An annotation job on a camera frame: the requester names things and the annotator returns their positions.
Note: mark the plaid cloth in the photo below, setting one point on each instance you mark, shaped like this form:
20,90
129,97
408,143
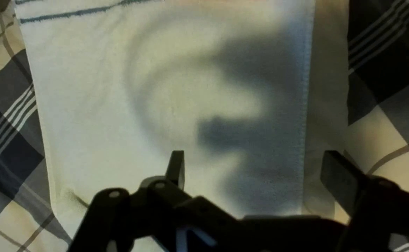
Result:
5,147

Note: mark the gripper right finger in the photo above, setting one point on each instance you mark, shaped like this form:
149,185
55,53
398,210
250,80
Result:
382,210

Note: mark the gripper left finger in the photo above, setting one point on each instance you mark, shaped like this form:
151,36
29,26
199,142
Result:
120,217

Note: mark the white towel with blue stripes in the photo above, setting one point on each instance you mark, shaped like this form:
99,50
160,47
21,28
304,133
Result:
120,87

